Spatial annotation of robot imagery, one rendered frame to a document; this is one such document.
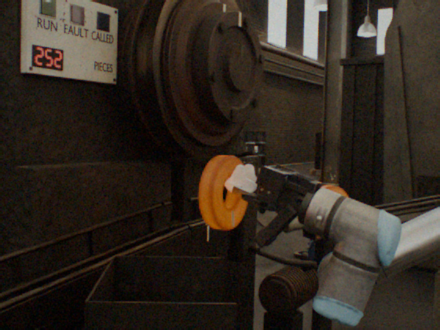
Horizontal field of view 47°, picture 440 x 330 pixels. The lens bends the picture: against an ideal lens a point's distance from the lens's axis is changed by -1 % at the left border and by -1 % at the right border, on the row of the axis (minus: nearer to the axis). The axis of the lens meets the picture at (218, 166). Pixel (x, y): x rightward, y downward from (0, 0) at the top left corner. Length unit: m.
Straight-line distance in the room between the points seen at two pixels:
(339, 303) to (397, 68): 3.17
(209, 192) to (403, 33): 3.17
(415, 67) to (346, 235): 3.09
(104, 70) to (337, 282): 0.71
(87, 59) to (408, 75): 3.06
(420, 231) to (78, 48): 0.82
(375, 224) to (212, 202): 0.32
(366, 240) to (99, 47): 0.73
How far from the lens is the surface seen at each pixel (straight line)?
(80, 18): 1.21
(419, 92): 3.94
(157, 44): 1.20
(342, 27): 10.29
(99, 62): 1.25
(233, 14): 1.33
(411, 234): 1.11
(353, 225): 0.95
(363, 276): 0.96
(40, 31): 1.14
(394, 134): 4.01
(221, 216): 1.07
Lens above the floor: 0.95
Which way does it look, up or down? 4 degrees down
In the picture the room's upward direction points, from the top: 2 degrees clockwise
